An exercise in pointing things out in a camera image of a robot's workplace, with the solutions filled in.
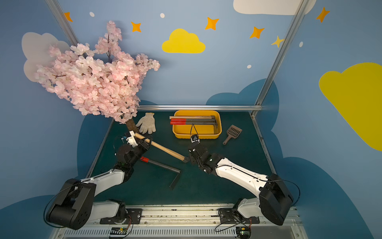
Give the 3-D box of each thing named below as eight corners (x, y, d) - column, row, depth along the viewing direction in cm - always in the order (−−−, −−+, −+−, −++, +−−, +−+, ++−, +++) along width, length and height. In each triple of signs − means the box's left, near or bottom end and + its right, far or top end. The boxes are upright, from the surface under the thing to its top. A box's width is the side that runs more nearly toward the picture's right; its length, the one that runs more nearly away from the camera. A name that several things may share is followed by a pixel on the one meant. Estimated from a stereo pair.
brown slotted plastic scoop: (218, 140, 107) (218, 139, 106) (231, 125, 117) (232, 123, 115) (229, 147, 104) (229, 146, 102) (242, 131, 113) (242, 129, 112)
